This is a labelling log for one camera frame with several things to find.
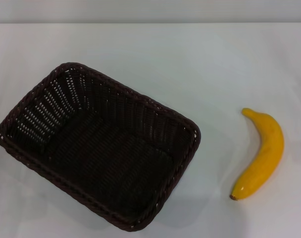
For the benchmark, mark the dark brown woven basket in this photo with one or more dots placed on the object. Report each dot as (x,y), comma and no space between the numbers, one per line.
(108,158)

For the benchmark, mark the yellow banana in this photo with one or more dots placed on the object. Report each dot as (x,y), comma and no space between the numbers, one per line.
(266,153)

